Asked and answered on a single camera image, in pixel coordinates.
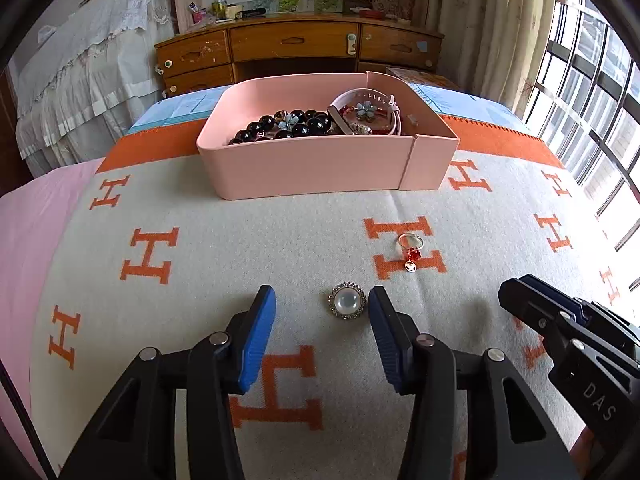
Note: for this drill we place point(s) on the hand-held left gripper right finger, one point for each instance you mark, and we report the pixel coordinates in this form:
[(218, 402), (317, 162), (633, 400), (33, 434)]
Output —
[(385, 345)]

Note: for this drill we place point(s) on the small red box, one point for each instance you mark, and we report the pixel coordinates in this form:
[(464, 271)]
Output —
[(372, 13)]

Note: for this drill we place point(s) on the orange printed cardboard box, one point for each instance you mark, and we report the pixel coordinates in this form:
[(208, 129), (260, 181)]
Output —
[(420, 76)]

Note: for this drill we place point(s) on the floral patterned box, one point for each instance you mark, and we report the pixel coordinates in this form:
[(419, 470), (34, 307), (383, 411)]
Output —
[(392, 2)]

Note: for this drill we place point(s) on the white green drawer latch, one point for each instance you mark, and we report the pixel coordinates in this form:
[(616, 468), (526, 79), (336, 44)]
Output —
[(351, 44)]

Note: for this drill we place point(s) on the white lace cover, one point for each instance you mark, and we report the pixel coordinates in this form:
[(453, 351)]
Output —
[(85, 60)]

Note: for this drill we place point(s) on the window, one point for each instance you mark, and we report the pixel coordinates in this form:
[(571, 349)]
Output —
[(590, 95)]

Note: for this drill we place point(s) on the blue flower gold hair clip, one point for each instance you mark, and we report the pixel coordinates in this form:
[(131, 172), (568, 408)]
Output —
[(363, 109)]

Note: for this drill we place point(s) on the beige curtain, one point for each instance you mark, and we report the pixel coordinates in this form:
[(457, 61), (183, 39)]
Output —
[(480, 25)]

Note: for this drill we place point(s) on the orange printed blanket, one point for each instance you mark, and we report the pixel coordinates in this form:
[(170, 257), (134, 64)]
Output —
[(250, 235)]

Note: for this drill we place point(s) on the blue printed sheet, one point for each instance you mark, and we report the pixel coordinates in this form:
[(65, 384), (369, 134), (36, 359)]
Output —
[(180, 107)]

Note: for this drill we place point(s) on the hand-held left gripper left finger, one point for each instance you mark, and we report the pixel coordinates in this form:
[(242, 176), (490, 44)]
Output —
[(257, 340)]

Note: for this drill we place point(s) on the wooden dresser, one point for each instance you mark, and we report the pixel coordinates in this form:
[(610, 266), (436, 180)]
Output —
[(295, 40)]

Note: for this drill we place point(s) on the rhinestone hair comb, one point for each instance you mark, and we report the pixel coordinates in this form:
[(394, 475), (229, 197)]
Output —
[(361, 129)]

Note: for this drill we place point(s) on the pink storage box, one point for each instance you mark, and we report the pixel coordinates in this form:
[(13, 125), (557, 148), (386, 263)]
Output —
[(310, 165)]

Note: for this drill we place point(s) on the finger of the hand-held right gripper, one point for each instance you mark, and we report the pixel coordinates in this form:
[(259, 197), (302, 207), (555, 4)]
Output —
[(600, 322), (530, 300)]

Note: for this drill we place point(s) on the pearl rhinestone brooch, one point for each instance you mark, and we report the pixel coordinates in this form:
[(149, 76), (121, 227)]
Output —
[(347, 301)]

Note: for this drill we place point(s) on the landscape picture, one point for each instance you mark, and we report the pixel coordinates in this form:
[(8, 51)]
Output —
[(328, 4), (287, 4)]

